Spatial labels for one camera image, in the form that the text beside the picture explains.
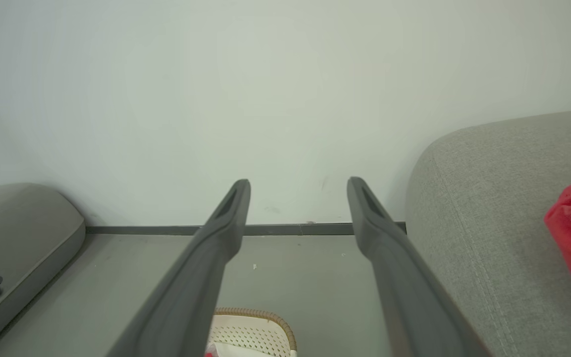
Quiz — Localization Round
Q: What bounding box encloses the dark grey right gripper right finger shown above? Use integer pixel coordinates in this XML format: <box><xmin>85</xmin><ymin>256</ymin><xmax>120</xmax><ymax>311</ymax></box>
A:
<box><xmin>346</xmin><ymin>177</ymin><xmax>492</xmax><ymax>357</ymax></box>

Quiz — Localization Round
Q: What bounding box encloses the dark wall baseboard strip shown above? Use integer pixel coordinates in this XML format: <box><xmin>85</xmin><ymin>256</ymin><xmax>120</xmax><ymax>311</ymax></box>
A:
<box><xmin>86</xmin><ymin>222</ymin><xmax>407</xmax><ymax>236</ymax></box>

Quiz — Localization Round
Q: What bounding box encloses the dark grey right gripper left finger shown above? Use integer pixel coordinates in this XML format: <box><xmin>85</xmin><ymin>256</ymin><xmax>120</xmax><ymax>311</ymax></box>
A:
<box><xmin>107</xmin><ymin>179</ymin><xmax>251</xmax><ymax>357</ymax></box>

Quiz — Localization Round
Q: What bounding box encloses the cream perforated laundry basket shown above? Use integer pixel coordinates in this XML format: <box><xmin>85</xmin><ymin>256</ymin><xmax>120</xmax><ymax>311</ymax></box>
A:
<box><xmin>206</xmin><ymin>307</ymin><xmax>297</xmax><ymax>357</ymax></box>

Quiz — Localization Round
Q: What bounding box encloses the grey fabric sofa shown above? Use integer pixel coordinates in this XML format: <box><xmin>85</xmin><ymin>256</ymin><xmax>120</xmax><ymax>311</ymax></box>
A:
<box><xmin>405</xmin><ymin>108</ymin><xmax>571</xmax><ymax>357</ymax></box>

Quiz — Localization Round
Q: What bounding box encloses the white and red garment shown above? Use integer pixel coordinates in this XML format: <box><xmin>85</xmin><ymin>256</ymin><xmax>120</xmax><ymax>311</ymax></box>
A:
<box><xmin>205</xmin><ymin>341</ymin><xmax>291</xmax><ymax>357</ymax></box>

